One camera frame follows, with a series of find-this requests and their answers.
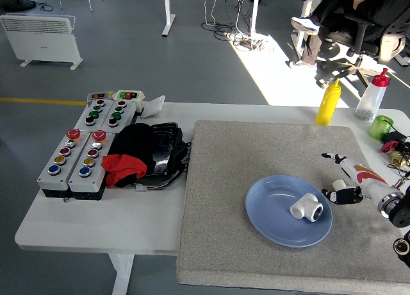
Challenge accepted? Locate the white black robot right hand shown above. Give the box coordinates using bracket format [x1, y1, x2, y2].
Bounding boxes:
[321, 152, 393, 208]

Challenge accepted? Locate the large white tee pipe fitting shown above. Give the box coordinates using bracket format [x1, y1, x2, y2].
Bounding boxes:
[289, 192, 324, 223]

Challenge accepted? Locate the blue plate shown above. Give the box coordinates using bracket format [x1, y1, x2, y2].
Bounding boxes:
[245, 175, 333, 248]

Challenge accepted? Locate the black power adapter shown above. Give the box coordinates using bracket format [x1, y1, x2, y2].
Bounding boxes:
[381, 130, 408, 145]

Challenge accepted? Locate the green translucent cup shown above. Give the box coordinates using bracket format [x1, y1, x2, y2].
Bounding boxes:
[368, 115, 395, 140]

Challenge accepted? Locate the clear squeeze bottle red cap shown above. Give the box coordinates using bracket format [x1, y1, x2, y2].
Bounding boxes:
[355, 67, 391, 121]

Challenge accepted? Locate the yellow squeeze bottle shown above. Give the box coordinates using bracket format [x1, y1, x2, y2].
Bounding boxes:
[315, 78, 342, 126]

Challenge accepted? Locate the grey-brown mat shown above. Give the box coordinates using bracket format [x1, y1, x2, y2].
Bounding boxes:
[176, 120, 410, 285]

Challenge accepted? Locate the black office chair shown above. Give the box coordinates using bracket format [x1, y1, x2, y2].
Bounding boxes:
[315, 12, 408, 89]

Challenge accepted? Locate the white desk leg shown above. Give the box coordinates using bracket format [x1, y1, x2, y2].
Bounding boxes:
[249, 0, 261, 37]
[291, 0, 318, 58]
[161, 0, 177, 37]

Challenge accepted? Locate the person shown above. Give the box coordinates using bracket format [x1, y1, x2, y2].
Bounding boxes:
[290, 0, 410, 69]

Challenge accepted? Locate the black plastic tray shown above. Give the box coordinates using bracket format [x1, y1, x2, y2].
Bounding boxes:
[145, 121, 184, 178]

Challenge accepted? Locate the white plastic cover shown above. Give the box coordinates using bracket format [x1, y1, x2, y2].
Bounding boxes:
[140, 95, 167, 120]

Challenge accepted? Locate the black cloth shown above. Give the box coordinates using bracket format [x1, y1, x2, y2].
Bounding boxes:
[107, 122, 158, 189]

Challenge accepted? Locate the red cloth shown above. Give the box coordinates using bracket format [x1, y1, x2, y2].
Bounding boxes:
[101, 153, 149, 189]

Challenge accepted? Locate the three-button control box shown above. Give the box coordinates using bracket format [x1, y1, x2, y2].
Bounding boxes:
[99, 99, 137, 133]
[74, 98, 112, 131]

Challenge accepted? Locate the white table leg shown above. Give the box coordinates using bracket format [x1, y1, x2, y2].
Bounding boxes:
[108, 253, 136, 295]

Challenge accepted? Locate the five-button control box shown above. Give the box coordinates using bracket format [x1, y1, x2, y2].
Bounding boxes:
[68, 130, 115, 201]
[37, 128, 90, 199]

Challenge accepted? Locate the white panel heater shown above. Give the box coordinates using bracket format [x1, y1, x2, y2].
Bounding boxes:
[0, 13, 84, 71]

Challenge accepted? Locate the brass valve red handle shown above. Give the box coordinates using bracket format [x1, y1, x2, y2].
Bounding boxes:
[381, 140, 410, 173]

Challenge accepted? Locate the black wire bundle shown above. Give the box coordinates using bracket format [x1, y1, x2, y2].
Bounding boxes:
[137, 137, 193, 189]

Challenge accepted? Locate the floor cable bundle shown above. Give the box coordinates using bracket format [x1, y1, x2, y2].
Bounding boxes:
[201, 0, 274, 53]

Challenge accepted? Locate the white switch box red green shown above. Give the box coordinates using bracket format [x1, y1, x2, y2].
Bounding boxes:
[113, 89, 148, 113]

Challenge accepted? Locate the small grey switch box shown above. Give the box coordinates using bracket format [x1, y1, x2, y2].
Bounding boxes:
[86, 91, 115, 103]

